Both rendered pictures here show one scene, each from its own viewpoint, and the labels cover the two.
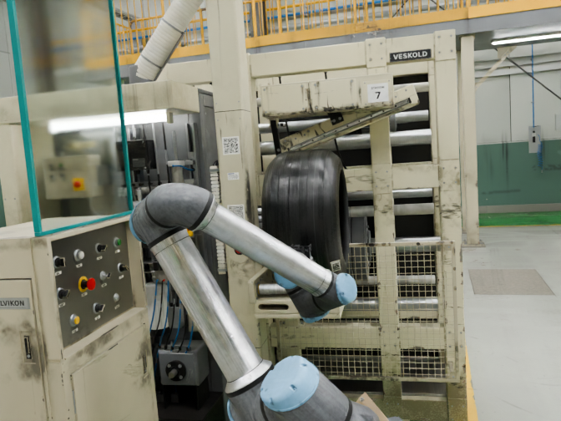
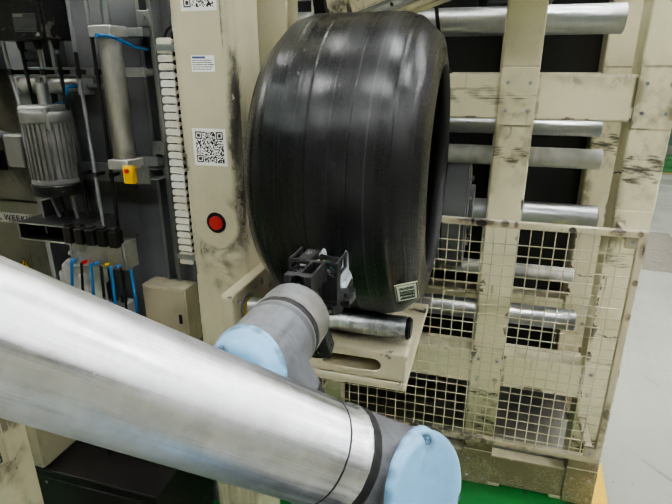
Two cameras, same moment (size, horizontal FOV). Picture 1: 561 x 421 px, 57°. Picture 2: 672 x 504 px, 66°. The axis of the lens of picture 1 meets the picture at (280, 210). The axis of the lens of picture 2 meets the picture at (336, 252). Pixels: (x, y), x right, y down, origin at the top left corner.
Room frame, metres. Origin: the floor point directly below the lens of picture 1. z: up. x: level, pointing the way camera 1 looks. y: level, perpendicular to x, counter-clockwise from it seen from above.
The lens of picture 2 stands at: (1.18, -0.13, 1.37)
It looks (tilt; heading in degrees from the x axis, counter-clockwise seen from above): 20 degrees down; 3
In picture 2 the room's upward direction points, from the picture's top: straight up
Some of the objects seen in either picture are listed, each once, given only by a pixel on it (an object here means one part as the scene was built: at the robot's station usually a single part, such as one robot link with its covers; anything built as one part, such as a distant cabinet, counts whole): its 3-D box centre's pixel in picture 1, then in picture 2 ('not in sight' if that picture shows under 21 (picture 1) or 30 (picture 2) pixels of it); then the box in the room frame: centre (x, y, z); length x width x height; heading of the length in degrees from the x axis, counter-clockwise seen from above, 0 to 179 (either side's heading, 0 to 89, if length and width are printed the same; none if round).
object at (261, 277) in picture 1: (264, 281); (268, 281); (2.29, 0.10, 0.90); 0.40 x 0.03 x 0.10; 167
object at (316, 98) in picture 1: (328, 98); not in sight; (2.51, -0.27, 1.71); 0.61 x 0.25 x 0.15; 77
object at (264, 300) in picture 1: (297, 303); (322, 345); (2.11, -0.05, 0.84); 0.36 x 0.09 x 0.06; 77
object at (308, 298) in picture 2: not in sight; (288, 321); (1.75, -0.04, 1.08); 0.10 x 0.05 x 0.09; 77
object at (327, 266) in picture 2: (300, 258); (312, 290); (1.82, -0.06, 1.08); 0.12 x 0.08 x 0.09; 167
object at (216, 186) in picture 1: (220, 220); (183, 157); (2.27, 0.27, 1.19); 0.05 x 0.04 x 0.48; 167
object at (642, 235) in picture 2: (362, 312); (448, 333); (2.52, -0.37, 0.65); 0.90 x 0.02 x 0.70; 77
